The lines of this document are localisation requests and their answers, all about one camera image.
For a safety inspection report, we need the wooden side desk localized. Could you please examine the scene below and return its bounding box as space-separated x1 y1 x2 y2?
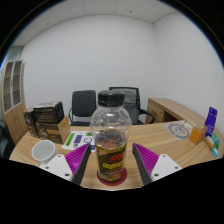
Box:
146 97 208 127

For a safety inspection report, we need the black padded office chair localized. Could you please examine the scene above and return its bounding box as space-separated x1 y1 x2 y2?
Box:
68 89 98 127

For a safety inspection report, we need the green flat box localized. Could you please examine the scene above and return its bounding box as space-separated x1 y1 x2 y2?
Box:
210 132 221 150

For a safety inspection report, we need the small yellow box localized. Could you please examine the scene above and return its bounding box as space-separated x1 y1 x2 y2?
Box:
203 135 216 151

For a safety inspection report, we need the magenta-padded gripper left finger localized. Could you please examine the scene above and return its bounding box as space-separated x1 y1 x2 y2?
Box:
39 142 92 186

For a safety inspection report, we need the small dark brown box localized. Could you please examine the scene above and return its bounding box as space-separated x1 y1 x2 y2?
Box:
23 108 40 139

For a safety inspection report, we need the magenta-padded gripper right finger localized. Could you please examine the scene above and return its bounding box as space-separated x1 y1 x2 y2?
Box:
132 142 184 186

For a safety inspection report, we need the grey mesh office chair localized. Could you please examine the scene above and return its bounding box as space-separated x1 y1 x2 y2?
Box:
108 86 157 126

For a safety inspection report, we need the wooden glass-door cabinet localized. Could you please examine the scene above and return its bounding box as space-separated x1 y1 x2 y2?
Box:
1 59 29 144

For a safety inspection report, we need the clear black-capped drink bottle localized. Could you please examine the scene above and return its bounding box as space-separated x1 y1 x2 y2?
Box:
89 89 133 184

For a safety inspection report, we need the white mug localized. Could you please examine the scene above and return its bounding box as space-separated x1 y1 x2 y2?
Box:
31 139 59 165

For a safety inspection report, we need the green and purple printed sheet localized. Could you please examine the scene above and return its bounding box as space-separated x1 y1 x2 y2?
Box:
61 130 98 153

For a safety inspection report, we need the small orange box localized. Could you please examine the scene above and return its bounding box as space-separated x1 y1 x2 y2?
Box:
188 123 208 145

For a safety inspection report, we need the purple standing sign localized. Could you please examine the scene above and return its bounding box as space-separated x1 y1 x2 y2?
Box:
204 106 218 138

